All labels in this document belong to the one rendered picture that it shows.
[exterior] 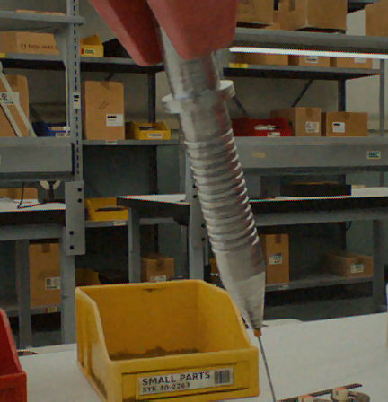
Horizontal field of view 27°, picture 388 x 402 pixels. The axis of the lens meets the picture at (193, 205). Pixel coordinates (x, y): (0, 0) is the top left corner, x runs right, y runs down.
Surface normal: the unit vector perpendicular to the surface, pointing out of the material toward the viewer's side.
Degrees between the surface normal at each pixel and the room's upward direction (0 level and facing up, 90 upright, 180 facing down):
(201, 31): 99
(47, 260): 91
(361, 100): 90
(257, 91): 90
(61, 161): 90
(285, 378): 0
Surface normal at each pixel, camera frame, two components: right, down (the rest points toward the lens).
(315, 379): -0.01, -1.00
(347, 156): 0.44, 0.04
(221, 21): 0.74, 0.18
